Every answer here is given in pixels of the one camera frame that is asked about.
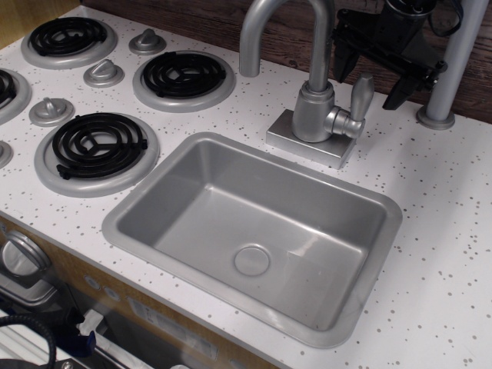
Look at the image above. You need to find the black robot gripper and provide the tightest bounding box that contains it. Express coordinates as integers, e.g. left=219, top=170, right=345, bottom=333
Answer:
left=333, top=7, right=447, bottom=109

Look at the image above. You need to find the silver faucet lever handle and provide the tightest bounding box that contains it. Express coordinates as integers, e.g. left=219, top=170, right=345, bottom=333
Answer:
left=324, top=72, right=374, bottom=139

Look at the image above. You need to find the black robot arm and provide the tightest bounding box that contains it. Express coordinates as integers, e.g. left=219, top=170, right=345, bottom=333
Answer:
left=333, top=0, right=447, bottom=110

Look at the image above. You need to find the grey vertical support pole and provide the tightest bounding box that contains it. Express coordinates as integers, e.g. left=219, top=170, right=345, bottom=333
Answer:
left=416, top=0, right=486, bottom=131

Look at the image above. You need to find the silver curved faucet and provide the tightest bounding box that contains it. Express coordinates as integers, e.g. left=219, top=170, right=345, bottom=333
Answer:
left=238, top=0, right=357, bottom=170

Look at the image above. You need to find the grey rectangular sink basin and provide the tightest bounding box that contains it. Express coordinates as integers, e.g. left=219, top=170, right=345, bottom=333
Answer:
left=102, top=132, right=403, bottom=348

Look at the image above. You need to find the back right stove burner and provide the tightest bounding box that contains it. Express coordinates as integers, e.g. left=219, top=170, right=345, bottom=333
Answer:
left=132, top=51, right=235, bottom=113

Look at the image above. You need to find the stove burner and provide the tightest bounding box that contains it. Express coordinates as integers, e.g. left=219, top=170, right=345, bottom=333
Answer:
left=132, top=51, right=235, bottom=113
left=1, top=68, right=32, bottom=125
left=35, top=112, right=160, bottom=198
left=21, top=17, right=118, bottom=70

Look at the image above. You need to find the top silver stove knob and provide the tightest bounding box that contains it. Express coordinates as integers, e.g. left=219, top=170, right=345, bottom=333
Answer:
left=128, top=28, right=167, bottom=55

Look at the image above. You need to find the middle silver stove knob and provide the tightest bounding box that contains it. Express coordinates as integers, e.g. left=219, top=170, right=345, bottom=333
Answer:
left=83, top=59, right=125, bottom=88

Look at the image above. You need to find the front right stove burner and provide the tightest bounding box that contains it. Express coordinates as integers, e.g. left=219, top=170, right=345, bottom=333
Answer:
left=35, top=112, right=160, bottom=198

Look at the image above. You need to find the back left stove burner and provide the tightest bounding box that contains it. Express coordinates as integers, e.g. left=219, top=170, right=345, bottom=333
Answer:
left=21, top=17, right=118, bottom=70

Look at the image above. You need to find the lower silver stove knob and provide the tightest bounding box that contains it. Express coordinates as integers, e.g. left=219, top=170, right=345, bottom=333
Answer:
left=28, top=98, right=75, bottom=128

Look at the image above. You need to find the far left stove burner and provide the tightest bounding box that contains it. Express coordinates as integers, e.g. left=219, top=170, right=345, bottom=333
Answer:
left=1, top=68, right=32, bottom=125

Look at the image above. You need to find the edge silver stove knob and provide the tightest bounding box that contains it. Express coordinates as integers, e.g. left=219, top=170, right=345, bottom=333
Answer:
left=0, top=141, right=13, bottom=168

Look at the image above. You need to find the silver round oven dial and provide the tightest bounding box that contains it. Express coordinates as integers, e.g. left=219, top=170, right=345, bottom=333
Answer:
left=1, top=231, right=51, bottom=288

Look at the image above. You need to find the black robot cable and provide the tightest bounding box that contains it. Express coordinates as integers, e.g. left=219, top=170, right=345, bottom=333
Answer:
left=424, top=0, right=468, bottom=39

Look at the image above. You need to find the black floor cable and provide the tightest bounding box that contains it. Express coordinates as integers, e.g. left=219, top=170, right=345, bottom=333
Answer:
left=0, top=313, right=58, bottom=369

